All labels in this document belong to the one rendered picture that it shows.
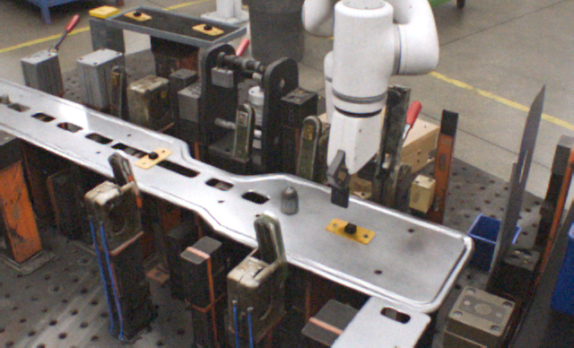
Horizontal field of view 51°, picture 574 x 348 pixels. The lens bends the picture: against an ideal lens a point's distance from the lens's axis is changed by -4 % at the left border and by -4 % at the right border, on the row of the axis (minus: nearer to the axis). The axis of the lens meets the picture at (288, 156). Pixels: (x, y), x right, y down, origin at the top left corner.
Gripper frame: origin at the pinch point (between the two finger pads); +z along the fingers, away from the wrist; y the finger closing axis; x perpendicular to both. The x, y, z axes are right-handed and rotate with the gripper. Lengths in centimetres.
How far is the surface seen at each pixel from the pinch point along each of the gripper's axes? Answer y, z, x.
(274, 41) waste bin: -259, 96, -193
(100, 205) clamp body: 22.3, 5.6, -38.5
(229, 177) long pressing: -2.2, 9.3, -28.5
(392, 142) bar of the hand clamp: -14.5, -1.9, 0.3
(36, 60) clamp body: -13, 4, -103
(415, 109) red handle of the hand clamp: -24.0, -4.5, 0.5
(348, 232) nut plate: 1.2, 8.7, 0.2
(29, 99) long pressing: -4, 10, -96
